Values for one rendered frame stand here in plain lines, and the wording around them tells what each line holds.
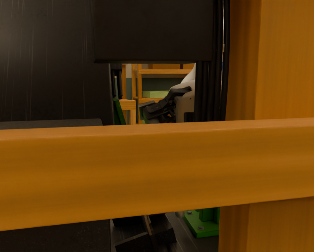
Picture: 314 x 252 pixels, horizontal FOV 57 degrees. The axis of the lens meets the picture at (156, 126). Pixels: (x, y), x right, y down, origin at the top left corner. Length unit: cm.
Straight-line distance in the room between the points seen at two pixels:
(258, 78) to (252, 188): 14
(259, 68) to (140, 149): 19
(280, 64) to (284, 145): 11
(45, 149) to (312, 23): 35
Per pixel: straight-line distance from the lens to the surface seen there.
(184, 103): 66
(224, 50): 45
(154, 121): 66
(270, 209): 45
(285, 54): 41
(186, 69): 628
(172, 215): 95
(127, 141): 29
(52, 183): 30
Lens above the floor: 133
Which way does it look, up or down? 10 degrees down
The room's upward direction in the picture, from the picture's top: straight up
